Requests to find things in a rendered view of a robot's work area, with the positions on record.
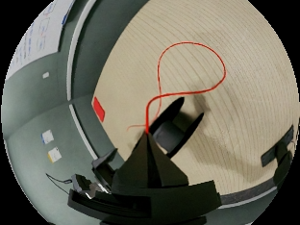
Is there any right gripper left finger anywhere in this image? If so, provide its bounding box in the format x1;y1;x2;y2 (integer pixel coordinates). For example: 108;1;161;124
112;132;148;187

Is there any black disc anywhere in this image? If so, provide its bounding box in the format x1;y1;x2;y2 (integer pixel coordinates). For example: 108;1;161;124
149;96;204;159

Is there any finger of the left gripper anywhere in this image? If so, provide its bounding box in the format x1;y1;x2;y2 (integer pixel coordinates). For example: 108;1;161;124
92;148;118;168

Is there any red flat rectangular pad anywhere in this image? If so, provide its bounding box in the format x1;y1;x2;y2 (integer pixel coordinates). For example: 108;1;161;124
93;97;105;122

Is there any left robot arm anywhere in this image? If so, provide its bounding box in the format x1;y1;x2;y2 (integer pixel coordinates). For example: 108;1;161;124
71;174;91;198

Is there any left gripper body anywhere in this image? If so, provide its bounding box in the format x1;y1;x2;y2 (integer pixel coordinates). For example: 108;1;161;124
86;163;118;199

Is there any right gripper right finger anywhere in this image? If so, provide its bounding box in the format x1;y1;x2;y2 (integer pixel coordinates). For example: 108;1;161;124
147;133;189;188

